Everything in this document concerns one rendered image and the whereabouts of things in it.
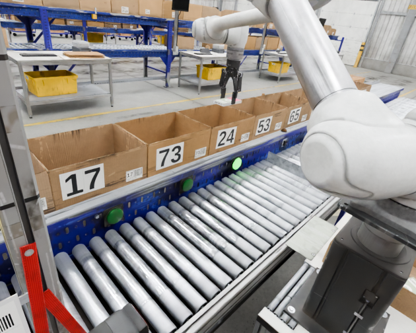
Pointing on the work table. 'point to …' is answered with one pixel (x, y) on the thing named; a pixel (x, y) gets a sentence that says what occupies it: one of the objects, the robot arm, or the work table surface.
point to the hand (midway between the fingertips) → (228, 97)
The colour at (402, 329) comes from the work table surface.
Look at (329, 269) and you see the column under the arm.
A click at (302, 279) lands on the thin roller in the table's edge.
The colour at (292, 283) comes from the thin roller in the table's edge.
